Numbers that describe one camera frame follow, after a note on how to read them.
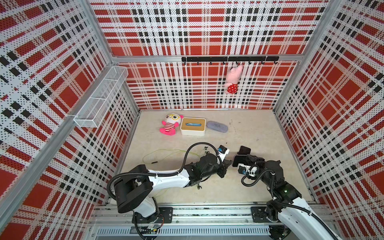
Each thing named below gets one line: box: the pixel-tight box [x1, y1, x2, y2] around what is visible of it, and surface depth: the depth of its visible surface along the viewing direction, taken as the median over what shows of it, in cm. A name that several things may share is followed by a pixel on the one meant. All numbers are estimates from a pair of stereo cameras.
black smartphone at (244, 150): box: [237, 145, 251, 155], surface depth 98 cm
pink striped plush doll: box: [159, 113, 184, 136], surface depth 108 cm
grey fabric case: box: [207, 120, 229, 133], surface depth 110 cm
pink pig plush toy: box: [224, 65, 244, 94], surface depth 95 cm
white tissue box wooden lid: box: [180, 117, 206, 136], surface depth 107 cm
